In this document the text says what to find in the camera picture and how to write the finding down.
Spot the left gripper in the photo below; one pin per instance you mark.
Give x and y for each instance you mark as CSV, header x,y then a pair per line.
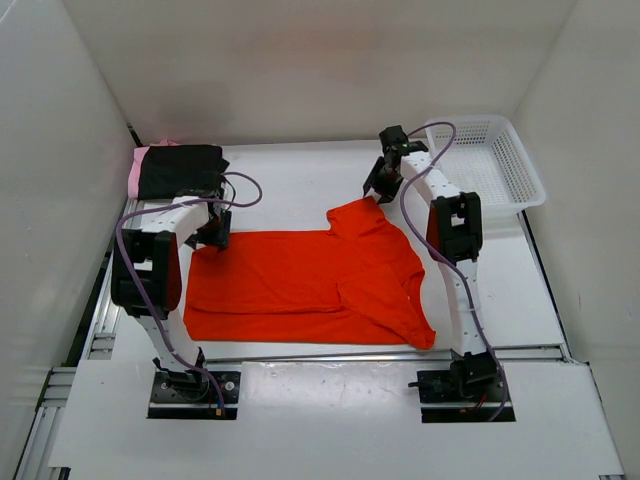
x,y
220,238

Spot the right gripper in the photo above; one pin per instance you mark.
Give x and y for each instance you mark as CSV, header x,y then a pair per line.
x,y
388,193

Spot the black t-shirt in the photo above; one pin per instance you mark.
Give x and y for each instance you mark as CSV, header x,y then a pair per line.
x,y
166,170

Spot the orange t-shirt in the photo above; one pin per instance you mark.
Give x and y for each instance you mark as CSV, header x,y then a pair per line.
x,y
357,282

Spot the pink t-shirt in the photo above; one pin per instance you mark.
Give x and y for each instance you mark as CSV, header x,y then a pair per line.
x,y
135,171

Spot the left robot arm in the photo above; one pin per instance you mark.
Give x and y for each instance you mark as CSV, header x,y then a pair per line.
x,y
147,279

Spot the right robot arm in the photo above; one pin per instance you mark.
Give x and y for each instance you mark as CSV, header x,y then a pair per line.
x,y
453,234

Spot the white plastic basket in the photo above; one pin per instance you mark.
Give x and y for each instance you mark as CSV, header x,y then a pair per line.
x,y
485,155

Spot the aluminium frame rail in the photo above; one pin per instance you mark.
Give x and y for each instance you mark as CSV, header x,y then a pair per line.
x,y
59,307

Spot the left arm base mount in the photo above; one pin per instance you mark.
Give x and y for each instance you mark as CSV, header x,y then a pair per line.
x,y
188,395

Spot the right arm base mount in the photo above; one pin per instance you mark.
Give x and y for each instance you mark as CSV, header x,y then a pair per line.
x,y
444,400

